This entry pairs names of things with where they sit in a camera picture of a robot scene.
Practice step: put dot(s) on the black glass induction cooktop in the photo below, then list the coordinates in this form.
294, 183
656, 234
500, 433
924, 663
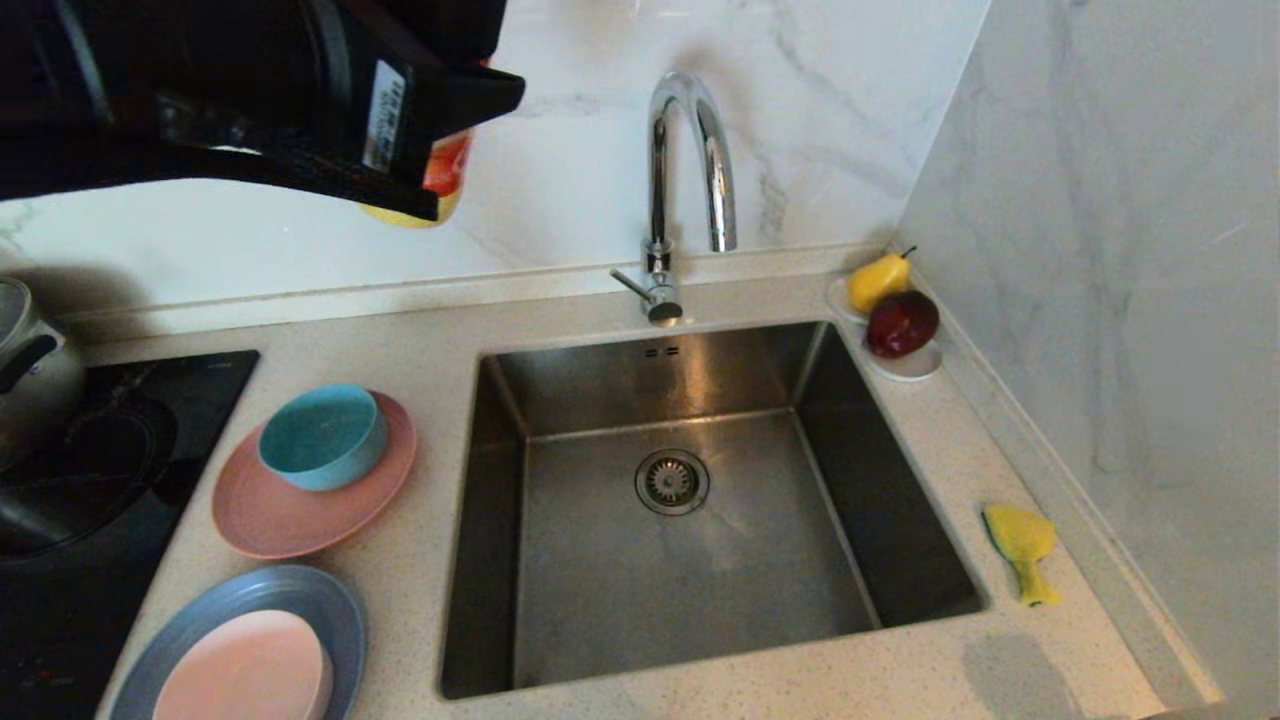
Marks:
205, 390

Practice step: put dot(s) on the large pink plate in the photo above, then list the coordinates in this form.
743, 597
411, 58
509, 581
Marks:
280, 530

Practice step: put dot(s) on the yellow pear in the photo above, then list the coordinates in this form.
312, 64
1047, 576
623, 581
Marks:
877, 283

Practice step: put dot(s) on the black frying pan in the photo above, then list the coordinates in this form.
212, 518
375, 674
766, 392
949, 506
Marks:
90, 470

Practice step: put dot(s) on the dark red apple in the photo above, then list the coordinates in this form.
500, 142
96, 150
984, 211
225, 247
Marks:
902, 323

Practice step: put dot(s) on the large blue-grey plate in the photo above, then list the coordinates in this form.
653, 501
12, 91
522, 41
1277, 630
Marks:
335, 603

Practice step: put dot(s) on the yellow-capped orange dish soap bottle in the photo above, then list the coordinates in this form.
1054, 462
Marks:
447, 165

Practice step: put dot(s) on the pink bowl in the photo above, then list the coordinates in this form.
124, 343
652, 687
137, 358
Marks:
248, 670

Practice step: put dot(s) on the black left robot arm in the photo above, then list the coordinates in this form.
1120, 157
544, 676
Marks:
120, 70

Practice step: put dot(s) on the round metal drain strainer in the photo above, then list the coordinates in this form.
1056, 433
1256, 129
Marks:
672, 482

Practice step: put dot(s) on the stainless steel sink basin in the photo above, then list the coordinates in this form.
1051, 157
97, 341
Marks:
620, 600

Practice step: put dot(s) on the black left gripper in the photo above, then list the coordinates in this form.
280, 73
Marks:
420, 35

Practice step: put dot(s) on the teal bowl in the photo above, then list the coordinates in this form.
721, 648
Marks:
322, 435

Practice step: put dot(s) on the chrome gooseneck faucet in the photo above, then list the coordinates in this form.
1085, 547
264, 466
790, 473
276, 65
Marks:
657, 200

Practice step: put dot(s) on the small white fruit dish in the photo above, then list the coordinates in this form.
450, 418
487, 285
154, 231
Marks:
912, 370

